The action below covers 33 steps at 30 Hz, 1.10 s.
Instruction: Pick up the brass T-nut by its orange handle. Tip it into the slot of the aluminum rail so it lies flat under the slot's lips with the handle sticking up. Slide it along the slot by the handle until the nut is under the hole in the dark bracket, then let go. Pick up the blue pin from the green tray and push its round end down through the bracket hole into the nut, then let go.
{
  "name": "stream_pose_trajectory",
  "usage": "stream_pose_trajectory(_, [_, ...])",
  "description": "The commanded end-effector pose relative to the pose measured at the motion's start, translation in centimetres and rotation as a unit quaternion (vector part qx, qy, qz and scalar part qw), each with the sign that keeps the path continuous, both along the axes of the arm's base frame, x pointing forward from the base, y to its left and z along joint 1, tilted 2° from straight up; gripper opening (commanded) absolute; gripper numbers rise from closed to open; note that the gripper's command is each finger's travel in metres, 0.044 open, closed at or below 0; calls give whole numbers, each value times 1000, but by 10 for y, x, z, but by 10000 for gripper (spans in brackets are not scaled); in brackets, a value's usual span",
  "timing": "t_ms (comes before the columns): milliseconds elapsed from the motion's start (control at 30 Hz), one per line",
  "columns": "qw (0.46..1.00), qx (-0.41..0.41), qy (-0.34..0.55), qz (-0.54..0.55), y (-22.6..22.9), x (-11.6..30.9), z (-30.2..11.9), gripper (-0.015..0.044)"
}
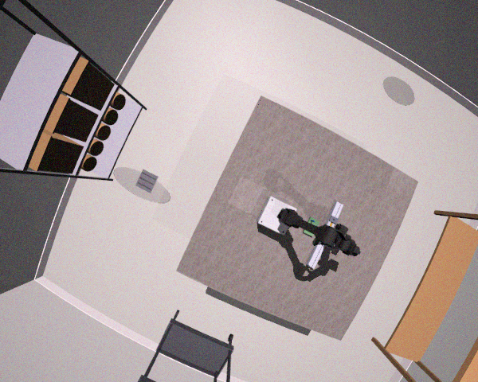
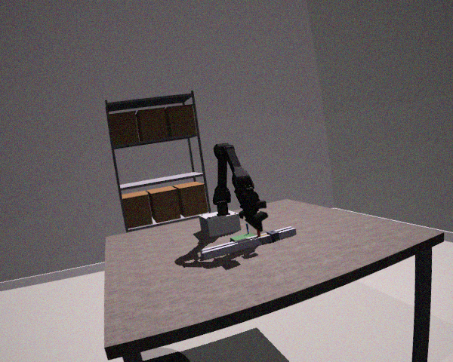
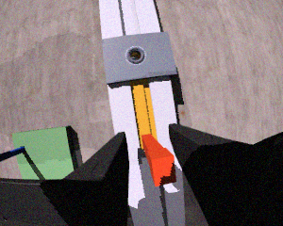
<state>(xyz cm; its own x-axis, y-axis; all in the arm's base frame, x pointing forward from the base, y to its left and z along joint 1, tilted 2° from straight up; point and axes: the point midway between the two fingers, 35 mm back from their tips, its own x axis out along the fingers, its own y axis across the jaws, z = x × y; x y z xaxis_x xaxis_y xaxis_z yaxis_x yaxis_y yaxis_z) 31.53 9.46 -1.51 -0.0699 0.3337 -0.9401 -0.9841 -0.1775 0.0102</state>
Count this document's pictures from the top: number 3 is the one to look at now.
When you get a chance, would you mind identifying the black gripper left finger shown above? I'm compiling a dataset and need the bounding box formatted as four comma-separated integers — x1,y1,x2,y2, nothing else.
0,132,130,226

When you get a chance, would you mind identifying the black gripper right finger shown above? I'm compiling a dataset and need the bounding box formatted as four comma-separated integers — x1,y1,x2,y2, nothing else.
169,124,283,226

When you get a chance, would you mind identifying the green tray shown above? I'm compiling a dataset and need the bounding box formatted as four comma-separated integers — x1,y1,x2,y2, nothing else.
12,125,78,180

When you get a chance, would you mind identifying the dark blue pin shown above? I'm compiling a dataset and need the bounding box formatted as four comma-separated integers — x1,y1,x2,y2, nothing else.
0,146,25,162

